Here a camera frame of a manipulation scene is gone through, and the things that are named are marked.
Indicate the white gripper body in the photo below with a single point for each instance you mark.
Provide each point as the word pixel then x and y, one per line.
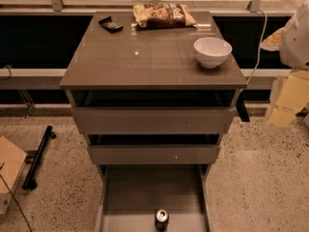
pixel 295 43

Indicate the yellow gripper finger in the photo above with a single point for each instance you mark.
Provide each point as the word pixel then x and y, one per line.
pixel 288 96
pixel 273 42

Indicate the dark pepsi soda can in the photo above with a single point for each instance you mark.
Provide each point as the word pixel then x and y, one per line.
pixel 161 219

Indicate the grey drawer cabinet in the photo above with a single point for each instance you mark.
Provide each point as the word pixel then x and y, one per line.
pixel 147 60

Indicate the grey top drawer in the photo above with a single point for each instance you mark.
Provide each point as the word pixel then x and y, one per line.
pixel 153 112

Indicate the grey open bottom drawer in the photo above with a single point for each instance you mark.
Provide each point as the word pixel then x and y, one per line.
pixel 131 194

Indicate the grey middle drawer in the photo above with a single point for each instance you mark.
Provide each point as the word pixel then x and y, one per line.
pixel 154 148

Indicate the white ceramic bowl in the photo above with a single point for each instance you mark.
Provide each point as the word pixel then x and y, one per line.
pixel 211 52

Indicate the yellow brown chip bag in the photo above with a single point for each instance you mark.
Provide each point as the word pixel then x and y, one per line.
pixel 163 15

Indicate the small black snack packet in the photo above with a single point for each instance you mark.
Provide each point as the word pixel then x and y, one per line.
pixel 110 26

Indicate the black metal bar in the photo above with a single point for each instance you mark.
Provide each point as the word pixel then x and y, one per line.
pixel 30 182

